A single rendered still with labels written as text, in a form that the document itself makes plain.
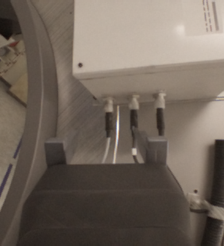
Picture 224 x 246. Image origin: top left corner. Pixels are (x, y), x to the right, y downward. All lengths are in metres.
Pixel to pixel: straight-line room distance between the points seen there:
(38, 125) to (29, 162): 0.05
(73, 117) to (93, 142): 0.06
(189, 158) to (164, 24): 0.18
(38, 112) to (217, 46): 0.24
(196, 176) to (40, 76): 0.28
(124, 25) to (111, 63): 0.04
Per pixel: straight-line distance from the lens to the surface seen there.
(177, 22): 0.21
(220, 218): 0.28
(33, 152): 0.28
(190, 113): 0.30
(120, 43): 0.20
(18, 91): 5.25
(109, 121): 0.25
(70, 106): 0.32
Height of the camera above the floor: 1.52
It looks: 2 degrees down
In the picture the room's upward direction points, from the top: 46 degrees clockwise
